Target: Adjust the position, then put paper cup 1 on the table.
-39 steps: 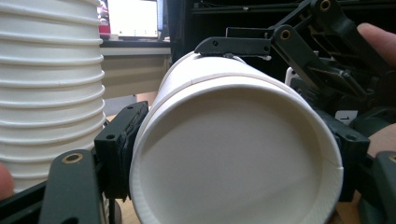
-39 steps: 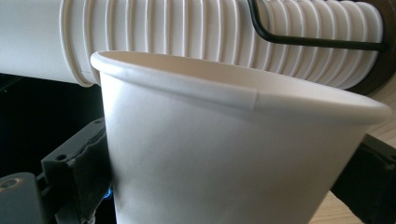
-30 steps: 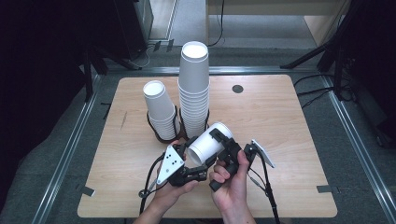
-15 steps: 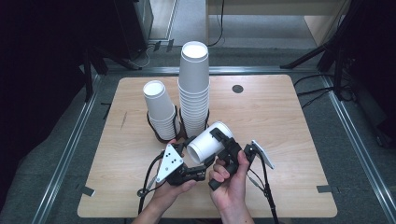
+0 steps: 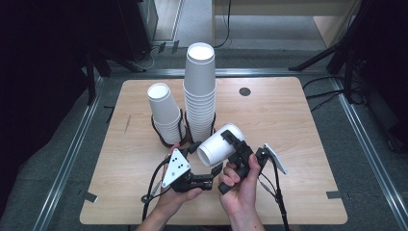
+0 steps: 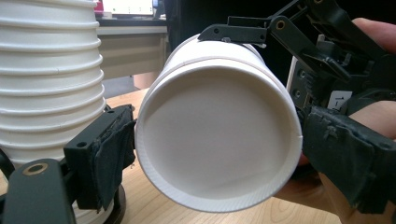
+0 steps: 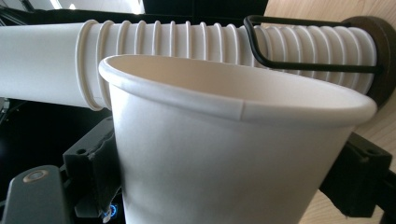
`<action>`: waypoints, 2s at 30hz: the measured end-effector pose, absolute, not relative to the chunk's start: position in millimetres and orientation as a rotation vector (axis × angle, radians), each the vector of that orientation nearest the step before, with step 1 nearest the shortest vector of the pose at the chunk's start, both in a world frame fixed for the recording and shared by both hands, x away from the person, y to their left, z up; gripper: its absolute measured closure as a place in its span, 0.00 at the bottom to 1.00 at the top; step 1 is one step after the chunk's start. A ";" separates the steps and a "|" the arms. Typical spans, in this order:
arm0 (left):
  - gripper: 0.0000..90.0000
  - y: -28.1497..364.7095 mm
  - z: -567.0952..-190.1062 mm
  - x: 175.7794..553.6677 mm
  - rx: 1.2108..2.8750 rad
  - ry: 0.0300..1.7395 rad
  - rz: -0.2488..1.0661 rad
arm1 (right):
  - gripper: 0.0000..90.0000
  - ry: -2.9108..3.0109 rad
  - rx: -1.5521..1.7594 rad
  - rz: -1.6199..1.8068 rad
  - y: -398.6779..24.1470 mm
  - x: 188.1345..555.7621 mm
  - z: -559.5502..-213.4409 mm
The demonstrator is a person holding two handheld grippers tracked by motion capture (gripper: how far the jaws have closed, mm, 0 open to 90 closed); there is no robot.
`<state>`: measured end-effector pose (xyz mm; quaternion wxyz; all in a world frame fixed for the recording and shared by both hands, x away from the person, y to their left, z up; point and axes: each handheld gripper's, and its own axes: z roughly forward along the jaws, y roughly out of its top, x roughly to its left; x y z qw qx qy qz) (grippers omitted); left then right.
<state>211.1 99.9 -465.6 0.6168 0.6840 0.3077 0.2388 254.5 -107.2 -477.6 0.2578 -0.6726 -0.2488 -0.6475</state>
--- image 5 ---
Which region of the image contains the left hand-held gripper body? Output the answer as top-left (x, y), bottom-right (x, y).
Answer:
top-left (161, 145), bottom-right (215, 193)

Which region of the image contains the black double cup holder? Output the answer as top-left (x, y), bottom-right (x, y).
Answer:
top-left (150, 108), bottom-right (217, 149)

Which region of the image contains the right hand-held gripper cable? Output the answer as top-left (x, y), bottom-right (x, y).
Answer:
top-left (259, 156), bottom-right (291, 231)

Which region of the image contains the black floor cable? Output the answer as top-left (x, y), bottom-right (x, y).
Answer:
top-left (309, 92), bottom-right (344, 114)
top-left (302, 75), bottom-right (344, 91)
top-left (305, 89), bottom-right (344, 100)

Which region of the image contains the person's left hand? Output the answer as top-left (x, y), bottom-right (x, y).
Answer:
top-left (156, 142), bottom-right (204, 217)

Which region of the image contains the black tripod stand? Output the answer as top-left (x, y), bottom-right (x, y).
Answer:
top-left (288, 0), bottom-right (368, 104)
top-left (83, 47), bottom-right (147, 107)

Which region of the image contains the left hand-held gripper cable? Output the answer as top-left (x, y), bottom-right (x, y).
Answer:
top-left (140, 158), bottom-right (171, 222)

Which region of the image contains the hand-held gripper cable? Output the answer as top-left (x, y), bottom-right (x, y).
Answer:
top-left (259, 156), bottom-right (291, 231)
top-left (140, 158), bottom-right (171, 222)

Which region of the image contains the tall stack of paper cups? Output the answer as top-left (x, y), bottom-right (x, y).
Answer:
top-left (182, 41), bottom-right (217, 144)

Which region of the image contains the aluminium frame rail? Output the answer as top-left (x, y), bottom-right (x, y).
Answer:
top-left (107, 67), bottom-right (335, 78)
top-left (330, 76), bottom-right (408, 231)
top-left (32, 76), bottom-right (107, 231)

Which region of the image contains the single white paper cup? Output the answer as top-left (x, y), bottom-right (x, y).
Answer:
top-left (196, 122), bottom-right (246, 168)

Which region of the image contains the white floor cable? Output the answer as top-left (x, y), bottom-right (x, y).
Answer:
top-left (137, 44), bottom-right (162, 70)

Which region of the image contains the light wooden furniture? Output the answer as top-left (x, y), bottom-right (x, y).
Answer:
top-left (211, 0), bottom-right (363, 49)

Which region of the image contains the short stack of paper cups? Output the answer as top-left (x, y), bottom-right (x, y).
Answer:
top-left (146, 82), bottom-right (188, 145)

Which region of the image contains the dark cabinet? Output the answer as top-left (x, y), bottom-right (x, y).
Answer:
top-left (115, 0), bottom-right (159, 63)

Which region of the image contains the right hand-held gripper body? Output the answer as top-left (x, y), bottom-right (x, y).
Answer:
top-left (217, 140), bottom-right (289, 195)

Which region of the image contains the grey tape piece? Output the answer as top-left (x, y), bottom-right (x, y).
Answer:
top-left (78, 189), bottom-right (99, 204)
top-left (325, 190), bottom-right (344, 200)

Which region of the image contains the person's right hand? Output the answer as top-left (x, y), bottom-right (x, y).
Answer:
top-left (218, 153), bottom-right (263, 219)

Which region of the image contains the hanging black cable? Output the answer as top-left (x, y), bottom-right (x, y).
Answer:
top-left (214, 0), bottom-right (233, 50)

